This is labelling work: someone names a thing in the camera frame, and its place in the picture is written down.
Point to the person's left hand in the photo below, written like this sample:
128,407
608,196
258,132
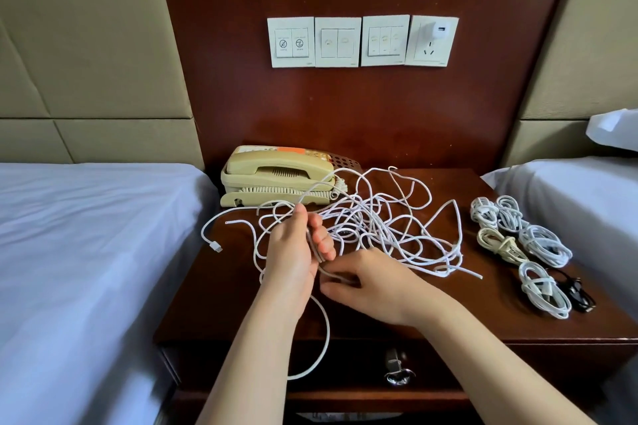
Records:
289,260

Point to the person's right hand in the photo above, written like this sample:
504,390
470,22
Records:
384,285

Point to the dark wooden drawer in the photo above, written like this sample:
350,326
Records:
214,365

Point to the person's right forearm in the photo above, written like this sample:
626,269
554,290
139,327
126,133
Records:
508,370

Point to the wooden nightstand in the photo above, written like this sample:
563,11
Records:
209,300

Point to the white crumpled bag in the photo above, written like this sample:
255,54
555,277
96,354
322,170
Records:
349,419

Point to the left bed white sheet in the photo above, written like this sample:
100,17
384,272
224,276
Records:
90,280

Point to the bed white sheet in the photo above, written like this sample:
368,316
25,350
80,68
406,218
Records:
90,280
598,210

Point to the right bed white sheet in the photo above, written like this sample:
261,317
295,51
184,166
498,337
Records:
598,210

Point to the white plug-in charger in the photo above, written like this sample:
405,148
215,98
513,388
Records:
439,31

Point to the white pillow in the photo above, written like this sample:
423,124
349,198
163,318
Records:
618,131

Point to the beige padded headboard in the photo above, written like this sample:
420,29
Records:
588,31
90,41

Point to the dark wooden wall panel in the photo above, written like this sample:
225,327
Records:
349,111

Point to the white double rocker wall switch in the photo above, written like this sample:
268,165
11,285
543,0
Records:
338,42

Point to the white wall socket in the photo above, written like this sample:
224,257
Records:
429,53

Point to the white triple rocker wall switch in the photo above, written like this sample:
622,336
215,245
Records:
385,40

